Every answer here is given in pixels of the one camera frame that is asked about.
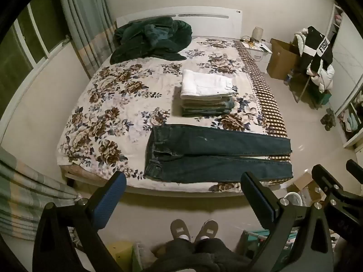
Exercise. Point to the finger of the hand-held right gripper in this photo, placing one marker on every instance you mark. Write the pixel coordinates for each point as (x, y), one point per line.
(356, 168)
(326, 178)

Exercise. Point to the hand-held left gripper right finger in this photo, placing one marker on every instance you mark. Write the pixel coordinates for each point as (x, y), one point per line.
(256, 197)

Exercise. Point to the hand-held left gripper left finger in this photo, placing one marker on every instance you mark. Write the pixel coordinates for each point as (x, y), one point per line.
(109, 201)

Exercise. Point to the dark blue jeans pants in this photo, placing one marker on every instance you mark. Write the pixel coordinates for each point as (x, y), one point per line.
(212, 144)

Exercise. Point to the small cardboard box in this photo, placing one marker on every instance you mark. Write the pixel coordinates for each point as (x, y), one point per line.
(305, 182)

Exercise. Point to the white fan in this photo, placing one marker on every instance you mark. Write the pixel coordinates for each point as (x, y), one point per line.
(292, 198)

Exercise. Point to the green crate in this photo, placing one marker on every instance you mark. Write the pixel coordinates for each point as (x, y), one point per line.
(255, 246)

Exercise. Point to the yellow box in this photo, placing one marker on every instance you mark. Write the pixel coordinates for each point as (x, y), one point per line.
(120, 256)

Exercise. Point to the pair of dark slippers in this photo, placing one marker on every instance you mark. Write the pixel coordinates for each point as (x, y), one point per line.
(328, 119)

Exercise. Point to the green storage bin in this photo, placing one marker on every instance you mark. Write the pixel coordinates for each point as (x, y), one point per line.
(326, 97)

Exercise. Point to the person's legs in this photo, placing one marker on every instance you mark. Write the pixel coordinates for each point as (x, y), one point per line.
(198, 256)

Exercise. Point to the grey-green striped curtain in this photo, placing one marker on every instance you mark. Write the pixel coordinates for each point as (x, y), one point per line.
(85, 19)
(25, 192)

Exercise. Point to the bed with floral cover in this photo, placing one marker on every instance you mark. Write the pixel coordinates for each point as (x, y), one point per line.
(119, 110)

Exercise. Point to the chair piled with clothes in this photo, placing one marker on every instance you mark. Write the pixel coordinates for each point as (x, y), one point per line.
(324, 79)

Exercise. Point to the brown checkered blanket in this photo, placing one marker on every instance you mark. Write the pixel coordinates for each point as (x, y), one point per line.
(265, 96)

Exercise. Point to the white wardrobe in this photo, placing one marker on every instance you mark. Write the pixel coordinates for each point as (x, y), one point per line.
(348, 62)

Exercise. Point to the plastic water bottle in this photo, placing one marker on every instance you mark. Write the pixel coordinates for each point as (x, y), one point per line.
(288, 77)

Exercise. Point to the black and white jacket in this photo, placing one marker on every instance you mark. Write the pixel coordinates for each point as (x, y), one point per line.
(314, 48)

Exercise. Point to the large cardboard box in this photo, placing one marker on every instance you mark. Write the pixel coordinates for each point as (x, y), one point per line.
(279, 59)

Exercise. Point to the white nightstand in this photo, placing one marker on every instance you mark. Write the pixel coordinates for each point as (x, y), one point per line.
(259, 56)

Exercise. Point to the beige table lamp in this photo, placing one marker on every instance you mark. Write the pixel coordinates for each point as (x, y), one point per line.
(258, 34)

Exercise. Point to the dark green quilt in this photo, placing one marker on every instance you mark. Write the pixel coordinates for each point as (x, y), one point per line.
(144, 39)

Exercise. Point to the white framed window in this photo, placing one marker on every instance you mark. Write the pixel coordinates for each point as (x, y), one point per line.
(25, 48)

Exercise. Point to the white bed headboard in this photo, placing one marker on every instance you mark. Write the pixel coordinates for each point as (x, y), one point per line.
(204, 24)

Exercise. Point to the metal frame chair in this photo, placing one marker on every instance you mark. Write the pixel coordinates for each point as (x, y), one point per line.
(303, 90)

